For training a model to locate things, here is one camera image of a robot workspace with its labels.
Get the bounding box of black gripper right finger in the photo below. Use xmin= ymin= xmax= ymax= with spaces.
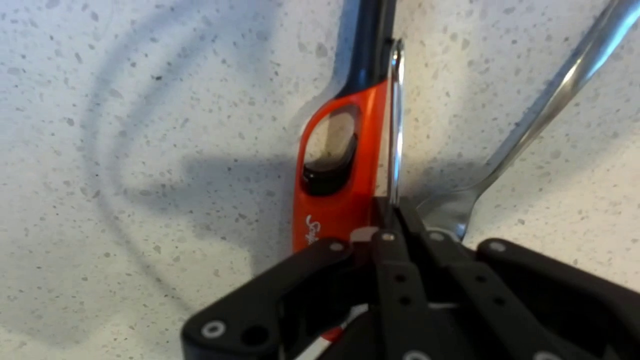
xmin=399 ymin=197 xmax=640 ymax=360

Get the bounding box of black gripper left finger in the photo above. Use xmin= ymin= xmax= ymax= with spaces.
xmin=181 ymin=197 xmax=429 ymax=360

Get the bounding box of red and black lighter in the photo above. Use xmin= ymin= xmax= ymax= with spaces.
xmin=291 ymin=0 xmax=402 ymax=255

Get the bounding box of steel spoon with flat handle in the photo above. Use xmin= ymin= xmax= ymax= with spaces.
xmin=415 ymin=0 xmax=640 ymax=243

